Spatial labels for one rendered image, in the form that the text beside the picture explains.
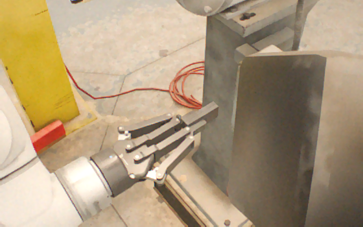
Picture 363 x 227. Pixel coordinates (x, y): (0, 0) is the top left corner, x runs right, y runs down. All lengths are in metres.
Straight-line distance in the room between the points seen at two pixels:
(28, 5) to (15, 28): 0.12
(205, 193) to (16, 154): 1.03
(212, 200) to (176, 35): 1.46
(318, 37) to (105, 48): 1.53
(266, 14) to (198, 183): 0.83
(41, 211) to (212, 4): 0.47
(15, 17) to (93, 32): 1.17
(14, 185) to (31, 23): 1.21
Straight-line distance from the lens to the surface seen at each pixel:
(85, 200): 0.54
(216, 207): 1.42
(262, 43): 0.87
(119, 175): 0.55
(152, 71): 2.32
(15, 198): 0.53
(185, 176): 1.48
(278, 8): 0.85
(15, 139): 0.50
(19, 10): 1.62
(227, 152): 1.27
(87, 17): 2.91
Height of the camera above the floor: 1.56
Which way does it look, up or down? 49 degrees down
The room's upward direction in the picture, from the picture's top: straight up
